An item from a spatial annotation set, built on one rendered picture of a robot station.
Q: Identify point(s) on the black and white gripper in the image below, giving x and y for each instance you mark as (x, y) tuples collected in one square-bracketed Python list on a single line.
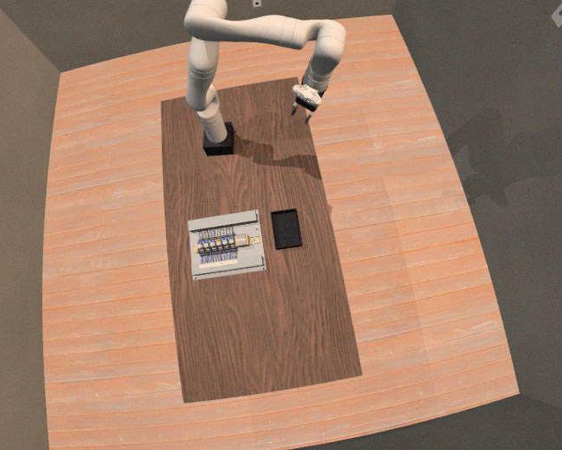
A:
[(308, 91)]

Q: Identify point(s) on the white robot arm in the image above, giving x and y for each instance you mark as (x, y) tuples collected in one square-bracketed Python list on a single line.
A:
[(205, 21)]

